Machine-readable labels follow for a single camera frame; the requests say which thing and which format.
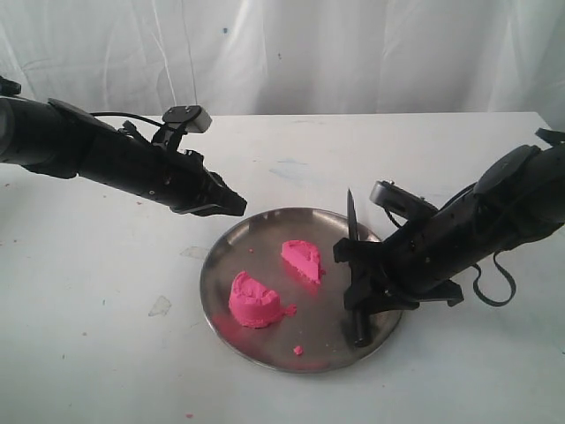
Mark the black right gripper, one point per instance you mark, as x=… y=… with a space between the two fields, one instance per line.
x=416 y=263

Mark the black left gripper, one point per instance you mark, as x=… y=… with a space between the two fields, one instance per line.
x=184 y=186

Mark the black knife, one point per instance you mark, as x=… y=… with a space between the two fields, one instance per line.
x=360 y=318

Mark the cut pink dough piece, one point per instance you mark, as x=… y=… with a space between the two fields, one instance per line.
x=305 y=258

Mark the pink play dough lump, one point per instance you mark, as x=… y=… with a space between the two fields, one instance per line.
x=255 y=306

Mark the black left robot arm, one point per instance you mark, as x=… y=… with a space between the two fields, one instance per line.
x=62 y=141

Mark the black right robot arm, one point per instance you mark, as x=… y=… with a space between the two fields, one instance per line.
x=518 y=200

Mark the round steel plate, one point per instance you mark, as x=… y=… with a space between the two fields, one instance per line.
x=321 y=325

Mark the white backdrop sheet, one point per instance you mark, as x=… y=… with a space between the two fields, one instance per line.
x=294 y=57

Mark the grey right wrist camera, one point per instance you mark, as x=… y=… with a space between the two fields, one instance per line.
x=394 y=199

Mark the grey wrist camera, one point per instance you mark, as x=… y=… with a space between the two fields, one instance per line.
x=394 y=199
x=193 y=119

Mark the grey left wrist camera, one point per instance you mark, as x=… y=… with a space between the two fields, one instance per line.
x=193 y=119

